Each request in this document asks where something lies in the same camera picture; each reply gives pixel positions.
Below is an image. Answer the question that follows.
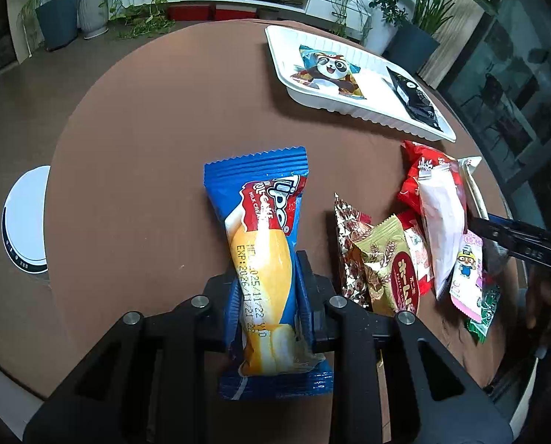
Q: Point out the black snack packet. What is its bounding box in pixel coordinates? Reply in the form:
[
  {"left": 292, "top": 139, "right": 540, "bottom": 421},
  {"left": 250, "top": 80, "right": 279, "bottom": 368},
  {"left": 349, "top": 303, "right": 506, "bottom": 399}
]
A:
[{"left": 386, "top": 67, "right": 443, "bottom": 132}]

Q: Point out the red strawberry print packet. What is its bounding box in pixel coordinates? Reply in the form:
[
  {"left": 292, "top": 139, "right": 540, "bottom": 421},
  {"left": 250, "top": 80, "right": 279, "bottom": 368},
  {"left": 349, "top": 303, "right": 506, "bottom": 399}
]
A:
[{"left": 398, "top": 210, "right": 436, "bottom": 297}]

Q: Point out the pink cartoon snack packet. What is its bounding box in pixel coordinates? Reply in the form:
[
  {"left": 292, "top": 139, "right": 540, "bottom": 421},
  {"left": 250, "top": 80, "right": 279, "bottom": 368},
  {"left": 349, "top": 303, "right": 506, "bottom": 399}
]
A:
[{"left": 450, "top": 230, "right": 484, "bottom": 323}]

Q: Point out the large-leaf plant in dark pot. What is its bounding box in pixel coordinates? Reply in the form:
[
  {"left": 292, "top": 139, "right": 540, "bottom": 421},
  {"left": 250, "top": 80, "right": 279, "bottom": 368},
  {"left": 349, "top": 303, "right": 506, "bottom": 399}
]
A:
[{"left": 383, "top": 0, "right": 505, "bottom": 75}]

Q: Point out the blue cake roll packet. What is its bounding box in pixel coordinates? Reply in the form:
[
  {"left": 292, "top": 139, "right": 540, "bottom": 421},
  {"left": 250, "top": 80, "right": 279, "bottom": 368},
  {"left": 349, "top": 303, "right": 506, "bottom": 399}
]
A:
[{"left": 204, "top": 145, "right": 335, "bottom": 401}]

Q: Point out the white foam tray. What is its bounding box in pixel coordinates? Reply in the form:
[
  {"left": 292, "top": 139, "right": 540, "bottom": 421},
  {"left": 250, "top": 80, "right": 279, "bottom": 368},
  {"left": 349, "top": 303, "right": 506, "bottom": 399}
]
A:
[{"left": 265, "top": 24, "right": 457, "bottom": 142}]

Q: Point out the tall plant in dark pot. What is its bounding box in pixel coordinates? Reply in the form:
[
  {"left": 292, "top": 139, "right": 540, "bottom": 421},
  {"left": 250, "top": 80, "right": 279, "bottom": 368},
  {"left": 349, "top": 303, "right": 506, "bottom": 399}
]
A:
[{"left": 35, "top": 0, "right": 84, "bottom": 53}]

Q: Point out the glass sliding door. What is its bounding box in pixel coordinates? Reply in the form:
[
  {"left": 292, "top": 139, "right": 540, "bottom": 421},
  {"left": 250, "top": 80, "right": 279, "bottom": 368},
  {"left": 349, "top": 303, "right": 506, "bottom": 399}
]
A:
[{"left": 442, "top": 0, "right": 551, "bottom": 199}]

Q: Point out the beige curtain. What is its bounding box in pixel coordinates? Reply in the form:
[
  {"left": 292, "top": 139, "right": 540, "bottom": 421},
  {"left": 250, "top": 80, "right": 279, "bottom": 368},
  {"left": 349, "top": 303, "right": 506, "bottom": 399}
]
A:
[{"left": 418, "top": 0, "right": 505, "bottom": 88}]

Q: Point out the cream stick snack packet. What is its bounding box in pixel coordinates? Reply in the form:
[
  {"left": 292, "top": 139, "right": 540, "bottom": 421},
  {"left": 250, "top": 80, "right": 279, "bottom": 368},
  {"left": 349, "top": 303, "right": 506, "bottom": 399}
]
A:
[{"left": 458, "top": 156, "right": 490, "bottom": 223}]

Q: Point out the brown gold patterned packet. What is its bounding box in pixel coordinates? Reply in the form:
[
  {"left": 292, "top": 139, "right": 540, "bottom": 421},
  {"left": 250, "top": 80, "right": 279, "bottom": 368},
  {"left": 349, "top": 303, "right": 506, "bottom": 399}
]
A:
[{"left": 333, "top": 192, "right": 373, "bottom": 310}]

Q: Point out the plant in white ribbed pot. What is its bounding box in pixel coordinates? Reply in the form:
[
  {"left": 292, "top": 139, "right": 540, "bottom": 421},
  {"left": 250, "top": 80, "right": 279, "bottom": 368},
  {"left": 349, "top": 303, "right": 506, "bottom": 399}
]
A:
[{"left": 78, "top": 0, "right": 110, "bottom": 40}]

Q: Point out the gold wheat print packet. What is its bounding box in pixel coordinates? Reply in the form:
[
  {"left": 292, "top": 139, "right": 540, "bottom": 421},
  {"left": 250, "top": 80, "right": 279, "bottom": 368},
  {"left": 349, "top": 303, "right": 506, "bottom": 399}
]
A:
[{"left": 353, "top": 213, "right": 420, "bottom": 317}]

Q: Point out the small-leaf plant in white pot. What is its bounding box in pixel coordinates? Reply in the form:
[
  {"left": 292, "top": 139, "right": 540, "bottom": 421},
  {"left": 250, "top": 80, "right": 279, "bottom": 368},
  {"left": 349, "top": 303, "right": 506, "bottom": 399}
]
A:
[{"left": 359, "top": 0, "right": 410, "bottom": 56}]

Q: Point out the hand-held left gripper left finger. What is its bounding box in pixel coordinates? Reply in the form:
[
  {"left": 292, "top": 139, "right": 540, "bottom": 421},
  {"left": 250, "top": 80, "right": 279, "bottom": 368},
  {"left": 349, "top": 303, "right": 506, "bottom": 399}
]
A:
[{"left": 23, "top": 274, "right": 243, "bottom": 444}]

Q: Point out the red snack packet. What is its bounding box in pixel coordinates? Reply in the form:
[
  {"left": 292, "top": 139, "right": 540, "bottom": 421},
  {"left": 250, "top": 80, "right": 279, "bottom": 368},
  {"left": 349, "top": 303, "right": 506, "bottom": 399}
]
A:
[{"left": 398, "top": 140, "right": 468, "bottom": 223}]

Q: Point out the green snack packet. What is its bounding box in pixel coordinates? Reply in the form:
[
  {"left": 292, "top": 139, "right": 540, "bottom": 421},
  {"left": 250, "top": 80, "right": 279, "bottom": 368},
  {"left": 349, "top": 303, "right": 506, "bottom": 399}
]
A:
[{"left": 464, "top": 274, "right": 502, "bottom": 344}]

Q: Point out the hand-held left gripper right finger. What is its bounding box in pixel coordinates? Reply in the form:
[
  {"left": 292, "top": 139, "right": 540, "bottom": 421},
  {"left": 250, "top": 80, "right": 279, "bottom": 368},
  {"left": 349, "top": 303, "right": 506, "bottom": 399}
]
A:
[{"left": 295, "top": 250, "right": 514, "bottom": 444}]

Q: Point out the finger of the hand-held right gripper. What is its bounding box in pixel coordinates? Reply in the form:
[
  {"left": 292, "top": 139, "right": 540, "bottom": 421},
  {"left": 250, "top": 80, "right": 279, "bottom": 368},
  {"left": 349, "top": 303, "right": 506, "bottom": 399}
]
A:
[
  {"left": 487, "top": 213, "right": 547, "bottom": 231},
  {"left": 468, "top": 217, "right": 512, "bottom": 253}
]

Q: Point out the white snack packet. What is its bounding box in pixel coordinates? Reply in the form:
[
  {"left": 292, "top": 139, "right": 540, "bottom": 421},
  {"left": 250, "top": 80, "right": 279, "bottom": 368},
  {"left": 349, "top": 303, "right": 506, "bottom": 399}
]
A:
[{"left": 418, "top": 162, "right": 468, "bottom": 300}]

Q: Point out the panda print snack packet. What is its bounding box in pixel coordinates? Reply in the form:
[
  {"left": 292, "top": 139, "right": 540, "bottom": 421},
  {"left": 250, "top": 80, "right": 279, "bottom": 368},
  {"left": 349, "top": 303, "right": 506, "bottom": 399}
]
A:
[{"left": 290, "top": 45, "right": 366, "bottom": 101}]

